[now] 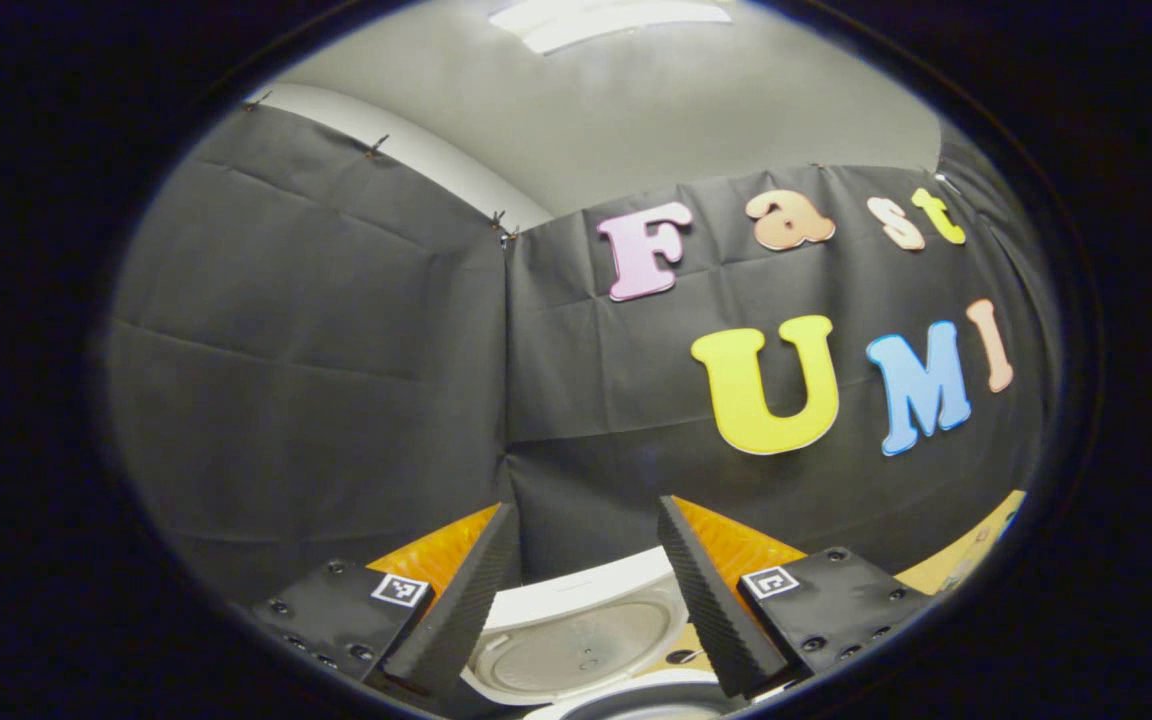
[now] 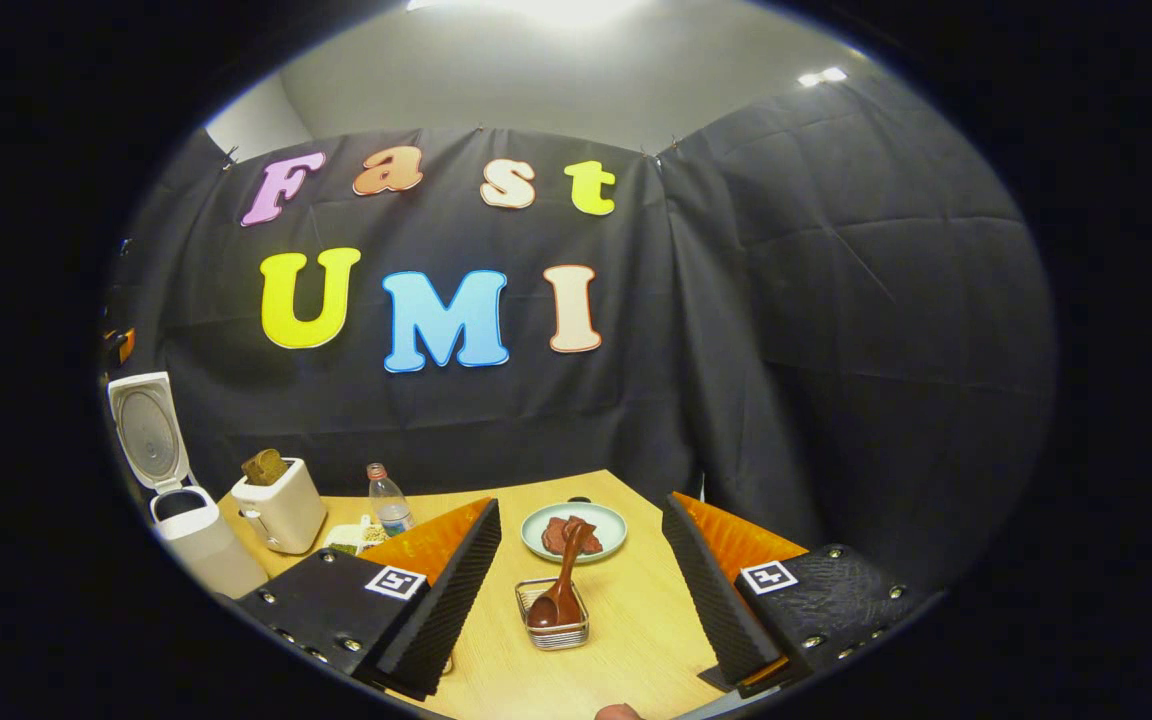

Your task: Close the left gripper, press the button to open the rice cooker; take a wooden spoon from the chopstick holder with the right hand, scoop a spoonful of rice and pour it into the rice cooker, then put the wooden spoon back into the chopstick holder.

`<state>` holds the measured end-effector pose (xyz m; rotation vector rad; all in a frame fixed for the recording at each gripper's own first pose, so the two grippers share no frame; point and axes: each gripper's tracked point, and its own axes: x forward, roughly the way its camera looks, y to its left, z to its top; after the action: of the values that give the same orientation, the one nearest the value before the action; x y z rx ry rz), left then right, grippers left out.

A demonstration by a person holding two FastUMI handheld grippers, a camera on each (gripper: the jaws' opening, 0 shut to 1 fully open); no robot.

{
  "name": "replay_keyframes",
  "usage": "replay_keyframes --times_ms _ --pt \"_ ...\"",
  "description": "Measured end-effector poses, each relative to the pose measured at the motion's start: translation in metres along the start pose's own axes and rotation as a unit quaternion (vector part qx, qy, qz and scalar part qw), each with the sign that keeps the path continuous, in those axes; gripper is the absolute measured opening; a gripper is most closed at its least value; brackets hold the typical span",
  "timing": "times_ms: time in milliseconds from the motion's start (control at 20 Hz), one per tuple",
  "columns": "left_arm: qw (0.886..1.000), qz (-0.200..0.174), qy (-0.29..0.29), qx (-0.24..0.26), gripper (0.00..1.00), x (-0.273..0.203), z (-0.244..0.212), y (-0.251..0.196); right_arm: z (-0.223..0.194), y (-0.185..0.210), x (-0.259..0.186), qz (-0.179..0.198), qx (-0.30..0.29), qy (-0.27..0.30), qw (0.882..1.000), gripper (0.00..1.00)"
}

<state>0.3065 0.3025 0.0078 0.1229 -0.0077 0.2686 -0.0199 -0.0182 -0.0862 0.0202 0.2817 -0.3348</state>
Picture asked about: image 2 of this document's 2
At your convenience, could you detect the ceiling light panel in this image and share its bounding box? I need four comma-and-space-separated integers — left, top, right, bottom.
404, 0, 659, 32

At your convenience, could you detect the white toaster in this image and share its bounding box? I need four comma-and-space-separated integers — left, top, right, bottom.
230, 457, 329, 557

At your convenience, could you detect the white divided bean tray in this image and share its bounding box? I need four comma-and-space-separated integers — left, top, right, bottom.
324, 514, 390, 557

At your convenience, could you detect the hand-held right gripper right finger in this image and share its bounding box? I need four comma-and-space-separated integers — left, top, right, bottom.
660, 489, 940, 698

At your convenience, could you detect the wire chopstick holder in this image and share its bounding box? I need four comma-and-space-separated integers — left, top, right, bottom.
514, 577, 592, 652

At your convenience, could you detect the brown wooden spoon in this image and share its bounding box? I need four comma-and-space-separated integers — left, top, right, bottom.
526, 518, 598, 630

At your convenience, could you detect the white rice cooker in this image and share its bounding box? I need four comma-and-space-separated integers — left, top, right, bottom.
108, 372, 270, 602

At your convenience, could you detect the clear plastic bottle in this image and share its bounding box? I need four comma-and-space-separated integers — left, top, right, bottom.
367, 463, 416, 539

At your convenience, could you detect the pale green plate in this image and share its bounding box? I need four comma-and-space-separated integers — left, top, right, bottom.
520, 501, 629, 565

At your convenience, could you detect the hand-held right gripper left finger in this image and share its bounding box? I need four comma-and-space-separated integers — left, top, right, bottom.
234, 497, 503, 699

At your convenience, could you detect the black backdrop cloth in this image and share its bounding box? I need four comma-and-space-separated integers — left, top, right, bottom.
101, 75, 1057, 601

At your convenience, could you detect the brown bread slice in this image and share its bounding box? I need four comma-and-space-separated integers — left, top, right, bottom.
241, 449, 290, 488

